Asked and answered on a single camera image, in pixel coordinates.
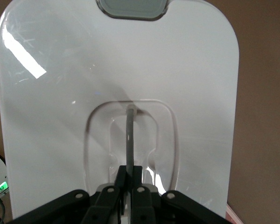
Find grey lid handle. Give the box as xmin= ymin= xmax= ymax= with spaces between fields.
xmin=125 ymin=104 xmax=140 ymax=178

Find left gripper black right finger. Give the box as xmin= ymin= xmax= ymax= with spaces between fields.
xmin=130 ymin=165 xmax=231 ymax=224

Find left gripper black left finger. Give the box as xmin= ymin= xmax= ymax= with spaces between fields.
xmin=7 ymin=165 xmax=128 ymax=224

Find grey box latch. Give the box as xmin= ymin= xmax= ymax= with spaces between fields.
xmin=95 ymin=0 xmax=170 ymax=21

